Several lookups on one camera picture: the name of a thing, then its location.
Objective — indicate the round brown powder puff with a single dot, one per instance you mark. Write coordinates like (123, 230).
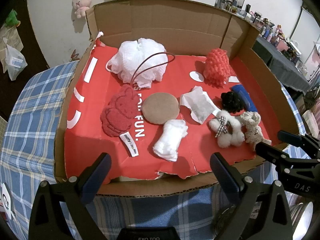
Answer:
(158, 108)

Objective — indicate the green plush dinosaur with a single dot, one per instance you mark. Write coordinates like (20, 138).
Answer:
(11, 20)

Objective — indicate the black fluffy scrunchie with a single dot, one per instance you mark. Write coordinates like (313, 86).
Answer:
(231, 102)

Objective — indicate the blue cloth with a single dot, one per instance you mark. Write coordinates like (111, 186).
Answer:
(244, 96)

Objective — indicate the white wardrobe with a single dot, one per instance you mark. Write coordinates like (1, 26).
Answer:
(305, 33)

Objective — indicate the white plastic bag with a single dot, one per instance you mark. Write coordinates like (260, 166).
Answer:
(15, 62)

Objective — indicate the cream crochet scrunchie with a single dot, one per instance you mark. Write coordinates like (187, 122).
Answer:
(253, 134)

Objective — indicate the white cloth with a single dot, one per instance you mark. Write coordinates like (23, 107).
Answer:
(167, 145)

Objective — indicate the red plush towel toy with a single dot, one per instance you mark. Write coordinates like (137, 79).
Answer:
(117, 116)

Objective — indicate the white timer device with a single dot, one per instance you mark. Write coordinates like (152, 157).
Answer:
(7, 201)

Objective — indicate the colourful beauty cream tin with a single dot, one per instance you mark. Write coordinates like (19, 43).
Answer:
(149, 233)

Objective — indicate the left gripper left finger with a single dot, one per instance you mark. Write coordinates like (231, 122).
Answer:
(47, 220)

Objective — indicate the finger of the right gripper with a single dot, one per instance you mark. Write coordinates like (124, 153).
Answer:
(284, 161)
(307, 143)

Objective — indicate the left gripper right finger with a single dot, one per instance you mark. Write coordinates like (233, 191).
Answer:
(261, 210)

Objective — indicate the cardboard box red lining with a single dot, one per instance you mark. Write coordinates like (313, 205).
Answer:
(188, 31)

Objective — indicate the white fluffy bow scrunchie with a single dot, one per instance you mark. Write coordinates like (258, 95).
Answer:
(227, 129)

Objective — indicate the pink plush rabbit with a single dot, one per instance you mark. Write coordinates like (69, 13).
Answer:
(80, 7)

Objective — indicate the blue plaid tablecloth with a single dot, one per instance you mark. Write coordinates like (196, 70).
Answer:
(27, 158)

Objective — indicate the red knitted pom ball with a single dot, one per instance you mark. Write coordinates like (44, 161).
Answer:
(217, 69)

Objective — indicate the white mesh bath pouf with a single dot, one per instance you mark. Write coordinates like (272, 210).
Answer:
(143, 57)

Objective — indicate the dark covered side table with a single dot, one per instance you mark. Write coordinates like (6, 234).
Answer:
(284, 70)

